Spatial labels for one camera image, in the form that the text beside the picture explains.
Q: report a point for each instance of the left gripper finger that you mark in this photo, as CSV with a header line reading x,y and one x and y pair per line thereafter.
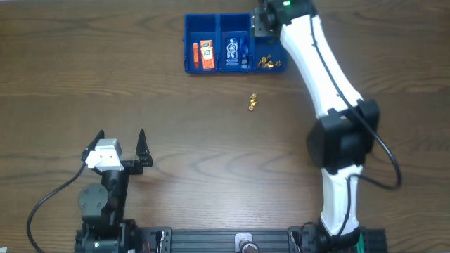
x,y
143,151
92,143

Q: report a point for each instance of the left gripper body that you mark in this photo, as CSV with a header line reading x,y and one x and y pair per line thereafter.
x,y
131,167

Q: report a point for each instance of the gold candy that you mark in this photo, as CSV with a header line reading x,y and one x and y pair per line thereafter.
x,y
263,62
252,102
270,64

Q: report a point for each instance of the blue candy pack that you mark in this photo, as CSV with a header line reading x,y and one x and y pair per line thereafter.
x,y
244,52
232,51

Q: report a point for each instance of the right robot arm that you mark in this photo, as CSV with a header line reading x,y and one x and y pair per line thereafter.
x,y
309,52

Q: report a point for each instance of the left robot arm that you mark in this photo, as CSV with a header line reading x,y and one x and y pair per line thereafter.
x,y
112,196

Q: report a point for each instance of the slim orange candy box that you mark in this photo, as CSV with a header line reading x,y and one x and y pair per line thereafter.
x,y
195,56

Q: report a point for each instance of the wide orange candy box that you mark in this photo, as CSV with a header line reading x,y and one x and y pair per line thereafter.
x,y
206,56

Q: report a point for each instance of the blue tray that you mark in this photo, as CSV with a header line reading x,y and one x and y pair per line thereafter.
x,y
202,26

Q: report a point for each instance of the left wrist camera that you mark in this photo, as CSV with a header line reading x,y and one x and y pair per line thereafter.
x,y
105,154

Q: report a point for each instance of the mounting rail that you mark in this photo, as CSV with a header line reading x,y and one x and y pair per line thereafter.
x,y
211,240

